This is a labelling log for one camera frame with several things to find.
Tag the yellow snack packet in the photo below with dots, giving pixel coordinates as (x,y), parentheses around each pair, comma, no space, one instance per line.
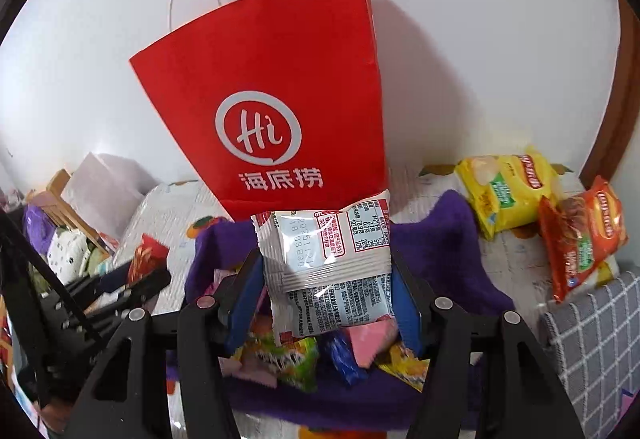
(405,366)

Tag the red snack packet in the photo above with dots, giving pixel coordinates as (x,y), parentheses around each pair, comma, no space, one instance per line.
(147,254)

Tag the white shopping bag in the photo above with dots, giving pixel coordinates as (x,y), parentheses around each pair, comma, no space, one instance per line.
(105,189)

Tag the white dotted cloth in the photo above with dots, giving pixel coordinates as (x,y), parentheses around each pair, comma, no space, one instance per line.
(67,251)

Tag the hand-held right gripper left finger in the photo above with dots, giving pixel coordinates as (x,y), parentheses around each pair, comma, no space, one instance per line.
(245,314)

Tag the light wooden rack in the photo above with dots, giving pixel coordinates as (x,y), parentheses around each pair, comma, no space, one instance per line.
(57,184)

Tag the grey checked folded cloth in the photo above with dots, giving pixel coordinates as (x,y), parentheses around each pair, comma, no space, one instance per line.
(595,344)

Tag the brown wooden door frame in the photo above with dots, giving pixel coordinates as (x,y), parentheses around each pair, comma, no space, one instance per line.
(617,119)

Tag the white pink snack packet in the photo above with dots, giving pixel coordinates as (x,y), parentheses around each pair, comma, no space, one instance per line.
(325,269)

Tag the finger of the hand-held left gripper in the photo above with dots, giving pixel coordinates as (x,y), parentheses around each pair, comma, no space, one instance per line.
(107,281)
(145,286)

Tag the purple towel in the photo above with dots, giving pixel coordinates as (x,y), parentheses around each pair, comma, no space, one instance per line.
(450,244)

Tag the orange red chip bag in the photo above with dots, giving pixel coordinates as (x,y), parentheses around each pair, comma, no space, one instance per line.
(580,239)

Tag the pale pink snack packet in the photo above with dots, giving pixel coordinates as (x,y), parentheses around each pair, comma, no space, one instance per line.
(255,371)

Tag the green snack packet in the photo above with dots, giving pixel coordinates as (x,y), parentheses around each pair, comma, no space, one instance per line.
(290,359)

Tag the purple cloth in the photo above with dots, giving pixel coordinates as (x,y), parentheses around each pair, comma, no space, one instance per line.
(37,226)

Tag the red paper shopping bag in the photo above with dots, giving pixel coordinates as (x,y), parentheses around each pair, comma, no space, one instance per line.
(280,69)

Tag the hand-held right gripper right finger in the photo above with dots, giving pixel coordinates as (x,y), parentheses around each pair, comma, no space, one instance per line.
(407,319)

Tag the yellow chip bag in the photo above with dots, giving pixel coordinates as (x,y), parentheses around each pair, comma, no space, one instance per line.
(505,191)

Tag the pale green cloth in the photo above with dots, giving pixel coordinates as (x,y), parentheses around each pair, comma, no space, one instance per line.
(95,261)

